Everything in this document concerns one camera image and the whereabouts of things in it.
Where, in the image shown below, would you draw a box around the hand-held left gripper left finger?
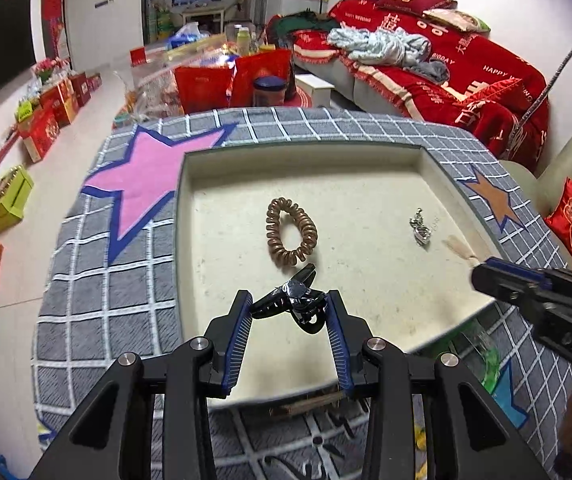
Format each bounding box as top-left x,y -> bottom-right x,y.
28,289 -> 255,480

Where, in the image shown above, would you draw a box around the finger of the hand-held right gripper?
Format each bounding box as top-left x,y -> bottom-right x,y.
495,286 -> 572,377
471,257 -> 572,307

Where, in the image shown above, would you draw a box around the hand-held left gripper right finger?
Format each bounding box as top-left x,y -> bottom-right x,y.
326,289 -> 552,480

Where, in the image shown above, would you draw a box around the black hair claw clip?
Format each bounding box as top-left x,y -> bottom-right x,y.
250,263 -> 328,336

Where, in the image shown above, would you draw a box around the beige tassel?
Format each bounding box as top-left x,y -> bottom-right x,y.
442,236 -> 481,267

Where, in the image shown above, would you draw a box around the shallow grey-green jewelry tray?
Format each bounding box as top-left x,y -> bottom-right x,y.
176,141 -> 505,406

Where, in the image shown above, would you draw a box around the translucent green bangle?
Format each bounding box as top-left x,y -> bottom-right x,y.
453,310 -> 506,401

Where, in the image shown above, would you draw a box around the brown wooden stick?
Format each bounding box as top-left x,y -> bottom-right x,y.
268,391 -> 348,418

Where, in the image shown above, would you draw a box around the small silver charm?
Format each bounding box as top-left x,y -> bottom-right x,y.
410,208 -> 439,247

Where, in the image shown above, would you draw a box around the grey checked tablecloth with stars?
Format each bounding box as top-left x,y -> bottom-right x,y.
31,107 -> 572,480

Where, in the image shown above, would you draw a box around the metal walking cane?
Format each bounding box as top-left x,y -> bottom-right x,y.
506,44 -> 572,158

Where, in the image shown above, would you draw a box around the red printed sofa blanket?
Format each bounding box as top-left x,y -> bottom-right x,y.
292,0 -> 551,170

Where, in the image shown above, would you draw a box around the grey crumpled cloth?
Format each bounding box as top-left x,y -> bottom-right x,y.
403,60 -> 451,83

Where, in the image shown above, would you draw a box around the red covered sofa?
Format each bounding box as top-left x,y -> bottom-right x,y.
291,0 -> 552,171

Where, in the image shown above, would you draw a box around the jar with blue lid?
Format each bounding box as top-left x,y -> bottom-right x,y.
252,76 -> 287,108

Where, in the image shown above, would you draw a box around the small white side table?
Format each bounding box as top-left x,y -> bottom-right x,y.
295,74 -> 337,108

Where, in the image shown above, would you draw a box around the red gift bag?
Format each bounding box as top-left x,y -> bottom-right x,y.
231,49 -> 294,108
173,65 -> 233,115

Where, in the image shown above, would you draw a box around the cream and green pillow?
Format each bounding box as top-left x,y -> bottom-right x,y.
423,8 -> 492,33

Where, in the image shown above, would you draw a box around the green gift box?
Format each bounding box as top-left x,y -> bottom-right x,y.
0,166 -> 35,233

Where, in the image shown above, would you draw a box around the clear plastic bags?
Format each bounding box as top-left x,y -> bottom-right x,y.
115,55 -> 182,122

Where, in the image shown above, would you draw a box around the light blue crumpled clothes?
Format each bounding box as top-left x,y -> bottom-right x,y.
327,27 -> 432,67

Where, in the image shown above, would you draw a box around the red gift box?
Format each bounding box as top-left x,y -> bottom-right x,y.
68,72 -> 93,108
18,107 -> 61,163
41,77 -> 79,126

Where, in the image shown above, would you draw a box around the red printed pillow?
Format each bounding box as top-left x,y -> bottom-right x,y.
376,0 -> 459,16

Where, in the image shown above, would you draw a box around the dark green clothes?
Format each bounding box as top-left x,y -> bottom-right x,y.
266,12 -> 337,46

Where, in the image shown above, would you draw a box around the pink flower bouquet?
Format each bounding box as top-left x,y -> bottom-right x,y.
33,59 -> 70,83

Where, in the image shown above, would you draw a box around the white door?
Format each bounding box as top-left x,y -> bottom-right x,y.
63,0 -> 144,61

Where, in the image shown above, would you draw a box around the red door decoration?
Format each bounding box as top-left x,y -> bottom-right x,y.
43,0 -> 65,56

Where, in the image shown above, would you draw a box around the golden brown spiral hair tie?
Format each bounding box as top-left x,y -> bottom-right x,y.
266,197 -> 318,267

